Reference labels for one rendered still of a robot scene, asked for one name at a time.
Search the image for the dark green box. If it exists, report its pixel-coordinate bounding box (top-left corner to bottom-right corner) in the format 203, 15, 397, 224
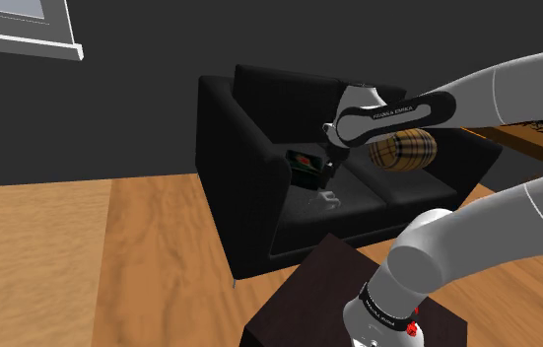
284, 148, 324, 189

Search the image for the pale grey small object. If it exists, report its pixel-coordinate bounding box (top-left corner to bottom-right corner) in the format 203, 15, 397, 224
305, 189, 342, 213

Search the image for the tan plaid bolster cushion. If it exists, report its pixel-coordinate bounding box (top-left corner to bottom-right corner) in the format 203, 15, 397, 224
368, 127, 439, 173

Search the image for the black sofa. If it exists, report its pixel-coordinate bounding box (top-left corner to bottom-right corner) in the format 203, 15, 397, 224
194, 63, 505, 283

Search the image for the dark robot stand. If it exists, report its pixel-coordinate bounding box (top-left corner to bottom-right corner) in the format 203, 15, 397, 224
238, 232, 469, 347

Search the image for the brown wooden table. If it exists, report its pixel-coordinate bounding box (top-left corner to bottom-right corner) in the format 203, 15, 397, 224
459, 118, 543, 171

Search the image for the white framed window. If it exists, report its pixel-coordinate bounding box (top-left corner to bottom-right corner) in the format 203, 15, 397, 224
0, 0, 85, 62

